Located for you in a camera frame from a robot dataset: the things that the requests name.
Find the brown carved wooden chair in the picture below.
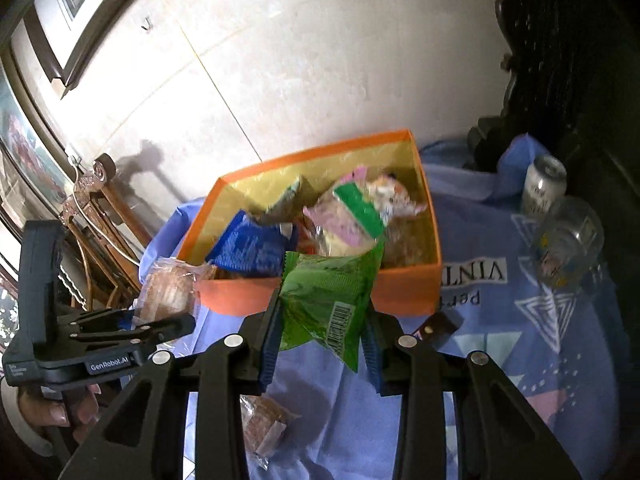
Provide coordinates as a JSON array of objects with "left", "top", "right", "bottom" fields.
[{"left": 57, "top": 154, "right": 151, "bottom": 311}]

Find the clear fried cracker packet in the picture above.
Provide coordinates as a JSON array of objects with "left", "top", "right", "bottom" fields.
[{"left": 367, "top": 172, "right": 428, "bottom": 218}]

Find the colourful wall painting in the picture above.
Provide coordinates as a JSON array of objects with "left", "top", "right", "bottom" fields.
[{"left": 0, "top": 72, "right": 71, "bottom": 206}]

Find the dark carved wooden furniture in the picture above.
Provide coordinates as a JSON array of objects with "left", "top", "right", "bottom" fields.
[{"left": 467, "top": 0, "right": 640, "bottom": 480}]

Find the olive brown snack packet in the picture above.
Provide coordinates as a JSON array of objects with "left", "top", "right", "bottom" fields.
[{"left": 265, "top": 175, "right": 318, "bottom": 221}]

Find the brown pastry packet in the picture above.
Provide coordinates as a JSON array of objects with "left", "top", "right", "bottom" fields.
[{"left": 137, "top": 256, "right": 218, "bottom": 346}]

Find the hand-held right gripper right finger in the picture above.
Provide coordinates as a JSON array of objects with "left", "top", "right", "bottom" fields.
[{"left": 361, "top": 305, "right": 583, "bottom": 480}]

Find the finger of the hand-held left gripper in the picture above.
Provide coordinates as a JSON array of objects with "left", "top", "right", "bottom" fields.
[
  {"left": 70, "top": 314, "right": 197, "bottom": 356},
  {"left": 57, "top": 305, "right": 143, "bottom": 333}
]

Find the clear printed glass cup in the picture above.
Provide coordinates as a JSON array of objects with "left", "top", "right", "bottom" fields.
[{"left": 532, "top": 197, "right": 606, "bottom": 288}]

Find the pink bag of round crackers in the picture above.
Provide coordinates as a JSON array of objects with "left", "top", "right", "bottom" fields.
[{"left": 302, "top": 180, "right": 388, "bottom": 258}]

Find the blue snack packet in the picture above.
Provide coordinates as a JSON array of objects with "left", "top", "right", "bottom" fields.
[{"left": 205, "top": 210, "right": 298, "bottom": 276}]

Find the blue printed tablecloth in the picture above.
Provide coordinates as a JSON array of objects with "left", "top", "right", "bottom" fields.
[{"left": 137, "top": 132, "right": 631, "bottom": 480}]

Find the dark chocolate bar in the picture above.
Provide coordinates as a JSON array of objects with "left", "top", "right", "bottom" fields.
[{"left": 412, "top": 310, "right": 463, "bottom": 348}]

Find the person's left hand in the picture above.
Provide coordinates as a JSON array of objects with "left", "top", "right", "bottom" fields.
[{"left": 17, "top": 382, "right": 103, "bottom": 443}]

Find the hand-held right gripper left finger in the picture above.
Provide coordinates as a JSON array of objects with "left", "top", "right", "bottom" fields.
[{"left": 57, "top": 287, "right": 283, "bottom": 480}]

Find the white beverage can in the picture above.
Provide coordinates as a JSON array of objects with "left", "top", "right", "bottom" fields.
[{"left": 520, "top": 155, "right": 568, "bottom": 218}]

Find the brown cake packet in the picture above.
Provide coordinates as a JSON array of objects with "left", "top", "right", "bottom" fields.
[{"left": 239, "top": 394, "right": 301, "bottom": 471}]

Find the orange cardboard box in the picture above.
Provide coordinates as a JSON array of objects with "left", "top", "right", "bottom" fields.
[{"left": 177, "top": 130, "right": 443, "bottom": 317}]

